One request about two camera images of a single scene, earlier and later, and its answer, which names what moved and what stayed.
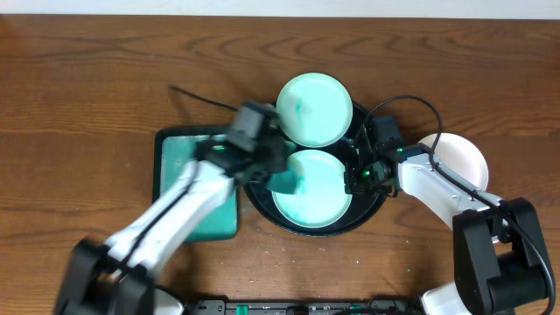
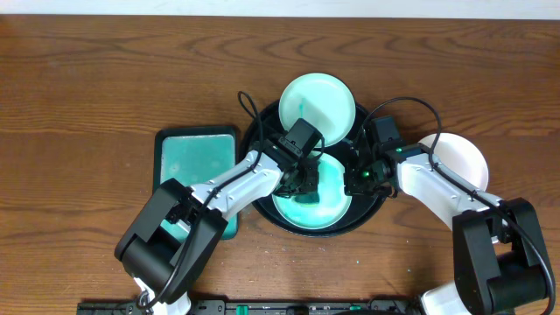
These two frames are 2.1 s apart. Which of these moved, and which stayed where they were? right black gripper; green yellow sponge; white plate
Moved: green yellow sponge
Stayed: white plate; right black gripper
